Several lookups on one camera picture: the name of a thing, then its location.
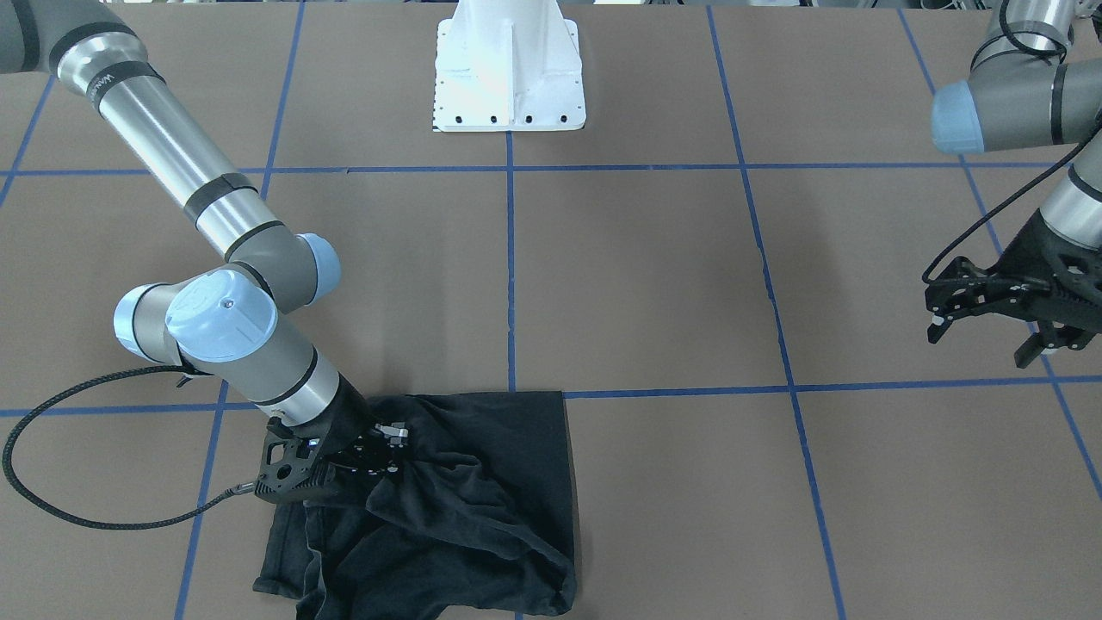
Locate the brown paper table cover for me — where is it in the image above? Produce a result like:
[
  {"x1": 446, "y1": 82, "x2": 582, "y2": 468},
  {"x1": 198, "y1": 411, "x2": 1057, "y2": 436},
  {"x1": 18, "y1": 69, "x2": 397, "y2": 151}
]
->
[{"x1": 1, "y1": 1, "x2": 1101, "y2": 619}]

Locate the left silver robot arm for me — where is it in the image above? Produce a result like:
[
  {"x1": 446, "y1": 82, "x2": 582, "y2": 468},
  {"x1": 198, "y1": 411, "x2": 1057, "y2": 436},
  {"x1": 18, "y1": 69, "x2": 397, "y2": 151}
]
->
[{"x1": 921, "y1": 1, "x2": 1101, "y2": 369}]

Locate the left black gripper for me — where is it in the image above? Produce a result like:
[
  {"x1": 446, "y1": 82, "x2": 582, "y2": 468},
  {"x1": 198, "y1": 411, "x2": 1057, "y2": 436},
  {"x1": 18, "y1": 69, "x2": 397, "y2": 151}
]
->
[{"x1": 925, "y1": 214, "x2": 1101, "y2": 369}]

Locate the black printed t-shirt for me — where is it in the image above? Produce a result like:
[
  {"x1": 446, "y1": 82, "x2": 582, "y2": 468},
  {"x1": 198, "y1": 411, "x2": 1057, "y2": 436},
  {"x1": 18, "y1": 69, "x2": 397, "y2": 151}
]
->
[{"x1": 251, "y1": 391, "x2": 576, "y2": 619}]

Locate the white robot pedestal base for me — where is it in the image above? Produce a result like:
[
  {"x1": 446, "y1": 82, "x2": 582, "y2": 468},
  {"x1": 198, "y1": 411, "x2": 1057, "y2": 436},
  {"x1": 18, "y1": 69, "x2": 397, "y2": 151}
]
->
[{"x1": 432, "y1": 1, "x2": 587, "y2": 133}]

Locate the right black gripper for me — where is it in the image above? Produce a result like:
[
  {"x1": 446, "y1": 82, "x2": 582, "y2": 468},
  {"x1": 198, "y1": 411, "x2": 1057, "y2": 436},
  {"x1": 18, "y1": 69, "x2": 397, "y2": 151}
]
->
[{"x1": 253, "y1": 377, "x2": 411, "y2": 504}]

